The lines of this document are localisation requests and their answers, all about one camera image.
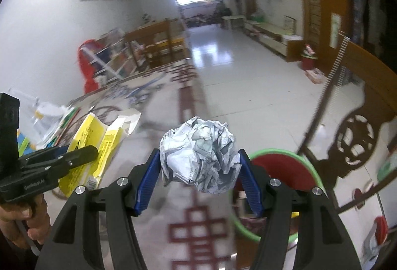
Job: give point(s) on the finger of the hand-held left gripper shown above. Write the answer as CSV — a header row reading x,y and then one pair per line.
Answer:
x,y
52,151
80,154

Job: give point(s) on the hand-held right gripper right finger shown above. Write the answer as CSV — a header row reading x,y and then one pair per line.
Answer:
x,y
249,186

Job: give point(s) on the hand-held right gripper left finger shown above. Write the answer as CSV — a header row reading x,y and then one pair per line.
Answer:
x,y
147,183

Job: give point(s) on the yellow carton box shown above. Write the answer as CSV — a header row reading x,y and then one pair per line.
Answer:
x,y
90,139

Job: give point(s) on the red basin with green rim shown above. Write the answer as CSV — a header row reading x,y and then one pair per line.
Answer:
x,y
279,170

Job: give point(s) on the white paper ball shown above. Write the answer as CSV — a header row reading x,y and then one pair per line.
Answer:
x,y
198,152

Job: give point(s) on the person's left hand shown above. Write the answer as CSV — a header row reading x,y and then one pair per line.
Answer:
x,y
21,217

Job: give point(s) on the blue book stand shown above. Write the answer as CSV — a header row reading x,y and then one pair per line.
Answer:
x,y
24,143

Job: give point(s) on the white desk lamp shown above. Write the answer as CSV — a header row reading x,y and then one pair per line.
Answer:
x,y
46,110

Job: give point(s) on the red cloth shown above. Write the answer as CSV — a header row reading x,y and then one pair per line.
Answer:
x,y
85,71

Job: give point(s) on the white book rack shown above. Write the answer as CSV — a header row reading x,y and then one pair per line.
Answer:
x,y
114,62

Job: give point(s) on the carved wooden chair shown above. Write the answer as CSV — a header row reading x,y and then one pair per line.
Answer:
x,y
353,133

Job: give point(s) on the tissue box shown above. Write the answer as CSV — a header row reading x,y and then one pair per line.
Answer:
x,y
316,75

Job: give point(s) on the red pot with doll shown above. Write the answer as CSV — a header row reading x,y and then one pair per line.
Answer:
x,y
308,62

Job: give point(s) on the wooden dining chair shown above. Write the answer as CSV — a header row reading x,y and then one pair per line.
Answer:
x,y
155,31

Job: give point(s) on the low television cabinet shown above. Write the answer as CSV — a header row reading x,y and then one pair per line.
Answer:
x,y
273,37

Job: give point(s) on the small framed picture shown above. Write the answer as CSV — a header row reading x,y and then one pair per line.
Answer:
x,y
290,24

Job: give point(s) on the small white table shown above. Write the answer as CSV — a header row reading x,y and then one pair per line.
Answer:
x,y
232,19

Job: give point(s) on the short wall scroll picture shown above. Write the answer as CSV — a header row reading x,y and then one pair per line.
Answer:
x,y
335,29

